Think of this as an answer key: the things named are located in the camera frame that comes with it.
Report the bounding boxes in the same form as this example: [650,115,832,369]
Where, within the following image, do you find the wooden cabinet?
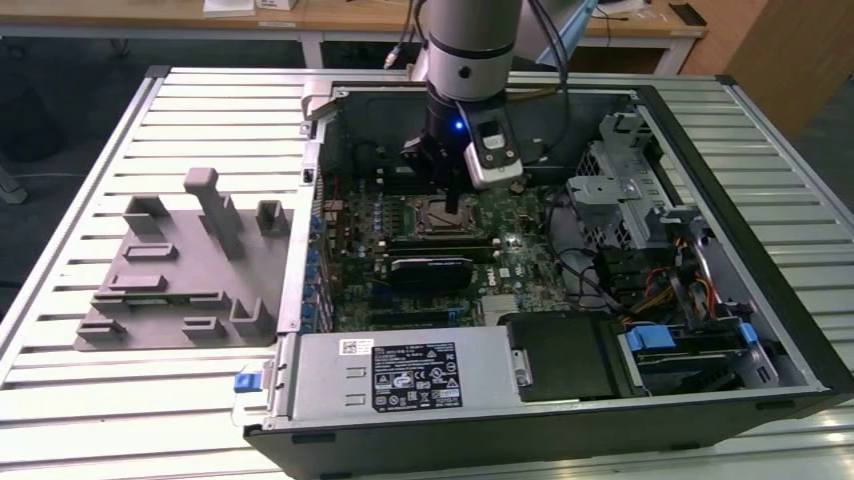
[684,0,854,139]

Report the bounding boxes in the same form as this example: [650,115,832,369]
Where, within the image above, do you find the black plastic shroud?
[504,310,636,404]

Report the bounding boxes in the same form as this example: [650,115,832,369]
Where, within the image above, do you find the large white box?
[202,0,257,19]

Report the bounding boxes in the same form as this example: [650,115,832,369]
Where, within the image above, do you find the black RAM stick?
[388,247,500,262]
[385,236,500,251]

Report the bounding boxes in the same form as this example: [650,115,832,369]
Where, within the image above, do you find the hard disk in blue carrier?
[617,319,783,394]

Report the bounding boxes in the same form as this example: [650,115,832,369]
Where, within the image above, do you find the silver power supply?
[285,329,524,422]

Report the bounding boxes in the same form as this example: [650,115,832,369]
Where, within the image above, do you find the silver CPU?
[426,207,473,231]

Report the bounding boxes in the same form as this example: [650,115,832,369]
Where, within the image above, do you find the green motherboard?
[313,167,589,334]

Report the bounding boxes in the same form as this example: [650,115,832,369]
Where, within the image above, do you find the hanging cable with plug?
[382,0,429,70]

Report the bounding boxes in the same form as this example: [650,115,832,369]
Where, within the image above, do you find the silver metal drive cage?
[565,110,680,254]

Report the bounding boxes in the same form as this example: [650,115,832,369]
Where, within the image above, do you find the black graphics card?
[389,255,477,292]

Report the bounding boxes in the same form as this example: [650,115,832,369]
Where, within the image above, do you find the black camera cable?
[526,0,574,169]

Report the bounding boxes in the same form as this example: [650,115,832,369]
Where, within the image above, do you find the black PC case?
[230,74,854,471]

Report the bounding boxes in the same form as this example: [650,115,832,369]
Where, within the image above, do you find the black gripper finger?
[440,144,473,217]
[400,131,456,217]

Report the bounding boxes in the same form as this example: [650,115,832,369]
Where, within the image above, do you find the white rimmed wrist camera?
[464,115,526,191]

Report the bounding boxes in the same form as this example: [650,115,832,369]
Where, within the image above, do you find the small black desk object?
[669,2,709,26]

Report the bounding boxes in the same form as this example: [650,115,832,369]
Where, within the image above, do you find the metal socket cover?
[408,195,484,237]

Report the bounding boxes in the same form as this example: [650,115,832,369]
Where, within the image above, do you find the grey parts rack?
[71,167,297,354]

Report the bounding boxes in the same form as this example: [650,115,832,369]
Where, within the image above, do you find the green RAM stick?
[123,294,221,305]

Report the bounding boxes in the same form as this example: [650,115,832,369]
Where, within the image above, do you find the yellow orange power wires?
[624,287,677,314]

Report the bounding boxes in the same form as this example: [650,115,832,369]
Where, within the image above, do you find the black expansion slot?
[369,308,469,325]

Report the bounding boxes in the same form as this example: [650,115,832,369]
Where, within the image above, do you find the silver chipset heatsink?
[481,294,524,317]

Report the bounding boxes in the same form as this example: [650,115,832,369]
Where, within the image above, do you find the orange flat data wire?
[697,277,727,321]

